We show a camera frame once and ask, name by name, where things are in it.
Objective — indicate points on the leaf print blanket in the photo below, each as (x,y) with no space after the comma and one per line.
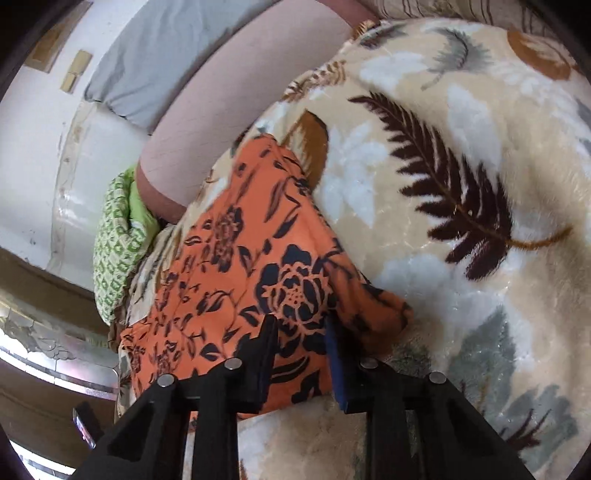
(461,138)

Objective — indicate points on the orange floral shirt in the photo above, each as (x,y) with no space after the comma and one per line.
(240,258)

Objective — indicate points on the beige wall switch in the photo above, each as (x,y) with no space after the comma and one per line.
(70,83)
(81,63)

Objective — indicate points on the small striped floral cushion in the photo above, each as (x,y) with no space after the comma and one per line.
(438,11)

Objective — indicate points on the wall plaque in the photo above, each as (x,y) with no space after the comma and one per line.
(48,46)

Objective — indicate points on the grey pillow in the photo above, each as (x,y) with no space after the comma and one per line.
(161,60)

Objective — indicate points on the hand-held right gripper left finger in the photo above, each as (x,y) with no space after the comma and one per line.
(263,355)

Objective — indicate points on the green checked pillow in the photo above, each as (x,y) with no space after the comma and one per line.
(115,249)

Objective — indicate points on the pink bolster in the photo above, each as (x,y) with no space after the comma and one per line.
(240,106)

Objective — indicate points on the wooden door with stained glass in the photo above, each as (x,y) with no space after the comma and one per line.
(46,406)

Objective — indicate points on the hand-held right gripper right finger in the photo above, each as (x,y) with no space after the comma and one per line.
(334,364)

